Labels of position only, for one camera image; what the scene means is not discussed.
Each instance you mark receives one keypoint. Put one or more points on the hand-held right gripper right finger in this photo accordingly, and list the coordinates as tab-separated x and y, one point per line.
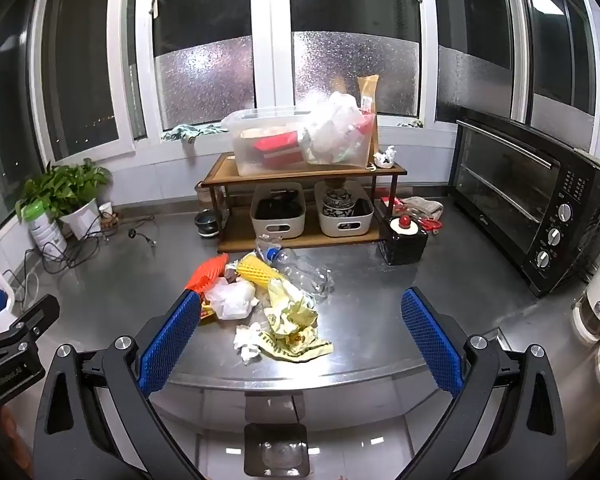
432	340

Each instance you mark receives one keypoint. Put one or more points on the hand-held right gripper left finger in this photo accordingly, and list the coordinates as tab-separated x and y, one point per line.
172	340

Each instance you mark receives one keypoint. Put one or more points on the white plastic bag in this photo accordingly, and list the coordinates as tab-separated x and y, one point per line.
232	300

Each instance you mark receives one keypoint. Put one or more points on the white tissue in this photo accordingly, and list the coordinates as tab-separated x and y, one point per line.
247	342

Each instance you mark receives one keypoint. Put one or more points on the pale yellow wrapper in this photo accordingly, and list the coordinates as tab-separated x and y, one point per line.
290	312

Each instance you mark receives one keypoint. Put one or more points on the yellow printed snack bag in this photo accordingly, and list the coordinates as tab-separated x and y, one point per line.
300	350

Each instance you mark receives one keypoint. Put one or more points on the clear plastic bag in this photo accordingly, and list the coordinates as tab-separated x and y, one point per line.
312	280

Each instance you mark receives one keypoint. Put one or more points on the steel trash bin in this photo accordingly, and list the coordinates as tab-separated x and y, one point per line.
275	447

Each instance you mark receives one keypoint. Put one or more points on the orange snack packet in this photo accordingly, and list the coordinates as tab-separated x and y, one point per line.
207	272

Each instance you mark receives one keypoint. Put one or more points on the white bottle green cap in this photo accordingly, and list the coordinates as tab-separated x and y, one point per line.
47	235

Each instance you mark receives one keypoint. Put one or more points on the black box with red knob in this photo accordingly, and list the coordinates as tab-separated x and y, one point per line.
402	247

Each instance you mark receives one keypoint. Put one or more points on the yellow corn toy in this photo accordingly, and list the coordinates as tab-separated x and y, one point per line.
260	270

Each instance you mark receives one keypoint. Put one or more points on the red scissors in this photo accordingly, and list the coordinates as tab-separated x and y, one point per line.
432	223

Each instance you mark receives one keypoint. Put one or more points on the dark ceramic bowl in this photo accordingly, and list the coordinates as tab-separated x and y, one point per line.
207	222

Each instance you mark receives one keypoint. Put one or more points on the small white cup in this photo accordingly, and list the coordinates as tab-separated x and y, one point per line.
106	210

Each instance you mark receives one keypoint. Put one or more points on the beige cloth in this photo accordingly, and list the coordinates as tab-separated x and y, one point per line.
425	206

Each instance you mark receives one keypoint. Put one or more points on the clear plastic bottle blue cap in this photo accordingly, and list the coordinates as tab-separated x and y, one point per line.
277	255

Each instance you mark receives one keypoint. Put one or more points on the green potted plant white pot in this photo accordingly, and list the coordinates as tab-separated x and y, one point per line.
75	185

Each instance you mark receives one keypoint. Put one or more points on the white storage basket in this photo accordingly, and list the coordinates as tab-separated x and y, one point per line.
342	225
277	227

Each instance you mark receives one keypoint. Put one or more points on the blue white patterned bowl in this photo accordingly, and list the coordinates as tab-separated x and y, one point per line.
340	200

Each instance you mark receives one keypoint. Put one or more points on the white canister clear base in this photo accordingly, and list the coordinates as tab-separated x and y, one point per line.
597	300

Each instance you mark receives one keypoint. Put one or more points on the black toaster oven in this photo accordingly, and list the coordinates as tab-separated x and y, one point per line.
505	180

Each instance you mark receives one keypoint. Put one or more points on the wooden two-tier shelf rack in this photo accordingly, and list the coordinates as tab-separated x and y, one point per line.
219	169

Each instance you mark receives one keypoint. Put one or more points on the crumpled white paper ball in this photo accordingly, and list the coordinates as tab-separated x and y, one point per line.
386	157

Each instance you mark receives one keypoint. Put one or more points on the clear plastic storage box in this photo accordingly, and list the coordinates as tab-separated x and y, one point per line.
245	155

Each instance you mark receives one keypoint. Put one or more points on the green cloth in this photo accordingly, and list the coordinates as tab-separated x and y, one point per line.
190	131

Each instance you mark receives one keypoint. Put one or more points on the bundle of white plastic bags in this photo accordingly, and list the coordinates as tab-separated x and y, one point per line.
335	125

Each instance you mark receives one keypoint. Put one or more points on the brown paper package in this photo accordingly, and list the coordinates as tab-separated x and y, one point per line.
367	92

